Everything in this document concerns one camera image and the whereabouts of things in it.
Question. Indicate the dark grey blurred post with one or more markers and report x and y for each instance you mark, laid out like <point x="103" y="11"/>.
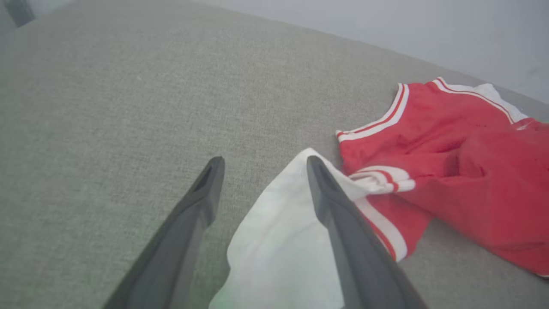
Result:
<point x="19" y="10"/>

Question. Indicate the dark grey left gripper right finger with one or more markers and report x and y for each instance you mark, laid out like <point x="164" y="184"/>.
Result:
<point x="364" y="262"/>

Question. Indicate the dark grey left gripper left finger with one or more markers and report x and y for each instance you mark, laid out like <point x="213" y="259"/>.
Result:
<point x="171" y="253"/>

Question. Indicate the red shirt with white sleeves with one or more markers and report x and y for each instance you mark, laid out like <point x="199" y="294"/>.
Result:
<point x="472" y="171"/>

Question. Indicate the grey fabric sofa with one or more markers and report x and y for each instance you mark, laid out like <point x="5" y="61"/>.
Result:
<point x="107" y="107"/>

